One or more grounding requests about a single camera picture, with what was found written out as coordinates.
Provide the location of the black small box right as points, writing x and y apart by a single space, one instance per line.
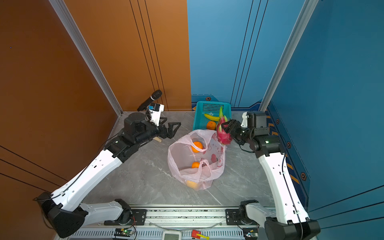
250 233

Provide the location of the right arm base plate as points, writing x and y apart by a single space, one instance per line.
235 217

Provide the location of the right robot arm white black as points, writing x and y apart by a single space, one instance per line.
290 220

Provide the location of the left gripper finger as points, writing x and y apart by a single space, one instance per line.
174 124
172 130

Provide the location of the teal plastic basket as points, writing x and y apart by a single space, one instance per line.
210 111

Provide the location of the red yellow button box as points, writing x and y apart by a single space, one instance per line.
198 235

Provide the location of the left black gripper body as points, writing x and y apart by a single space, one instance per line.
162 134

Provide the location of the black microphone on stand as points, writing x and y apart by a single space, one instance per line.
154 96

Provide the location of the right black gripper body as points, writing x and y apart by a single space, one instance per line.
238 133

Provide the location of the orange tangerine fruit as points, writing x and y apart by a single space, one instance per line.
211 125

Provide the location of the yellow banana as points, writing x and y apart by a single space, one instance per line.
212 118

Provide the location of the green circuit board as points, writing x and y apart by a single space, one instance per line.
124 234

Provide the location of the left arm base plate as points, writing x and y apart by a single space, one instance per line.
129 218

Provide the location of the pink plastic bag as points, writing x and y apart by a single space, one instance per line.
212 158

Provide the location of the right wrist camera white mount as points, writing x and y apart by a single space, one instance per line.
244 120

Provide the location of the pink dragon fruit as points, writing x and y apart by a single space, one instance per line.
223 137

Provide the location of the white display device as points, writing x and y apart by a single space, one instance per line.
171 235

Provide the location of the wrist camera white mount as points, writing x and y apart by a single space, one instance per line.
153 113
244 120

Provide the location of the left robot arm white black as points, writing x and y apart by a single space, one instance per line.
64 208

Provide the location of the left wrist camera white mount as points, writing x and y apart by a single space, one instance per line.
153 113

